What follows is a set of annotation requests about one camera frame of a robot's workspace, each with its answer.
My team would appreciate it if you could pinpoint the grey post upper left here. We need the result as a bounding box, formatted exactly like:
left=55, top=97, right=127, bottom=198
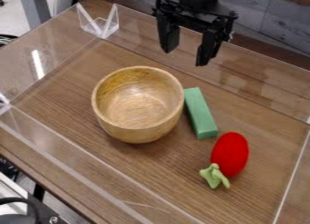
left=21, top=0, right=51, bottom=29

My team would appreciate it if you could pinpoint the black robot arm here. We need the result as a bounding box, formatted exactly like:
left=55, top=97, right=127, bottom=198
left=153, top=0, right=240, bottom=66

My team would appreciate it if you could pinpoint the round wooden bowl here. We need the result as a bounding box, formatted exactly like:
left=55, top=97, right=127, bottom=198
left=91, top=65, right=185, bottom=144

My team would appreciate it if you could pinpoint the green rectangular foam block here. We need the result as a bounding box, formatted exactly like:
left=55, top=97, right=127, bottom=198
left=185, top=87, right=218, bottom=140

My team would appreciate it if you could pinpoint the black metal bracket with bolt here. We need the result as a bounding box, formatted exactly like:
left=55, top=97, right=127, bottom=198
left=29, top=195, right=70, bottom=224

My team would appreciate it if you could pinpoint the red felt fruit green stem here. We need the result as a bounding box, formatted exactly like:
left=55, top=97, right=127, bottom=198
left=200, top=131, right=252, bottom=190

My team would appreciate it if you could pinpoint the black cable lower left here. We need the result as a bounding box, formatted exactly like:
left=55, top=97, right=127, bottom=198
left=0, top=197, right=42, bottom=224

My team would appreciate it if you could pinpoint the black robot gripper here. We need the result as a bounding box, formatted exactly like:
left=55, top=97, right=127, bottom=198
left=153, top=0, right=240, bottom=66

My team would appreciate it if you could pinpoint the clear acrylic tray enclosure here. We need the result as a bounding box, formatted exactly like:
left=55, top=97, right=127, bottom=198
left=0, top=0, right=310, bottom=224

